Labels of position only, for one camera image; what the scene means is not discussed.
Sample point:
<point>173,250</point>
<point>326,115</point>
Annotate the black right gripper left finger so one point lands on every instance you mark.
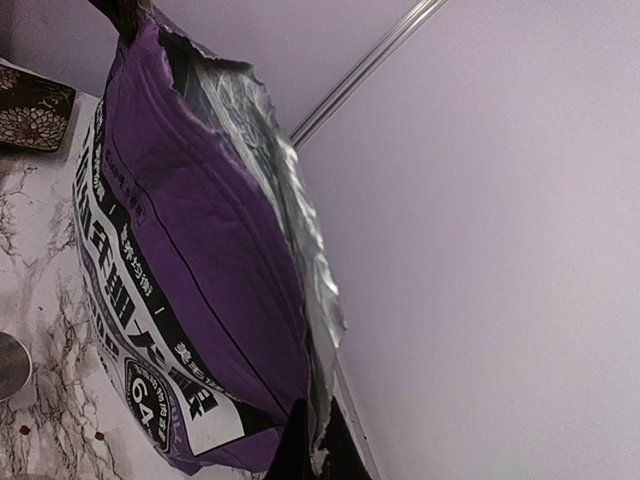
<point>292,460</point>

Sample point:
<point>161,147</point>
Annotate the black floral square plate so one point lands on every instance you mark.
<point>35,111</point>

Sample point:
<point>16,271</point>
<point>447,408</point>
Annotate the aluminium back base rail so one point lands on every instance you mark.
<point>349,410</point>

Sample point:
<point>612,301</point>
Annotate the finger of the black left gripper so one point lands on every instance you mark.
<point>124,15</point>

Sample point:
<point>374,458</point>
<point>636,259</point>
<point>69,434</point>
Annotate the silver metal scoop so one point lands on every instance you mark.
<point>15,366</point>

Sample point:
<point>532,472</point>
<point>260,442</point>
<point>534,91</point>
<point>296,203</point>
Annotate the aluminium left corner post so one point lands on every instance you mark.
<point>408,25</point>

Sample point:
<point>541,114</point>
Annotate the purple puppy food bag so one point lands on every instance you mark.
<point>211,299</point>

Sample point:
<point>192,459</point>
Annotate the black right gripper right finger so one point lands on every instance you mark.
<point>343,461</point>

